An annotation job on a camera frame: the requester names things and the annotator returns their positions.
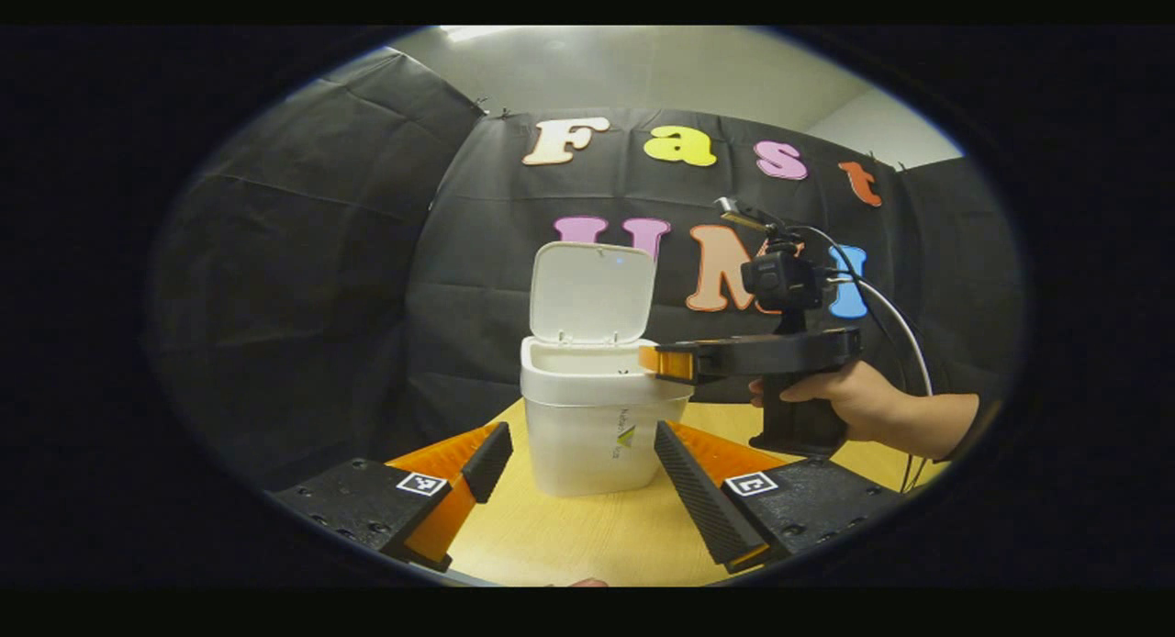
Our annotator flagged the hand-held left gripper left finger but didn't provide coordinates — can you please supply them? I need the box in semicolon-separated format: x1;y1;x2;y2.
269;421;515;574

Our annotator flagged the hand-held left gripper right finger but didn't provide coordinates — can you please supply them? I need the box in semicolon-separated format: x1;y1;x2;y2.
654;419;905;576

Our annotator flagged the white desktop garbage bin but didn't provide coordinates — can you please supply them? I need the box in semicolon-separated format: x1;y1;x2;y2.
520;240;694;498

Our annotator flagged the wooden desktop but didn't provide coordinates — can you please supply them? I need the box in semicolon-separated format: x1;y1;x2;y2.
445;398;951;587

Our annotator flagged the black backdrop cloth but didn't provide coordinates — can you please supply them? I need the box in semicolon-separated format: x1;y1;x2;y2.
147;50;1024;491

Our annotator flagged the black cable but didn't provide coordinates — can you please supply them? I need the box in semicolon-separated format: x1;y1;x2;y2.
789;224;930;493

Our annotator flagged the white cable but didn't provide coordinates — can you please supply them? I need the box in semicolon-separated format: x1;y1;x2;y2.
824;272;935;397

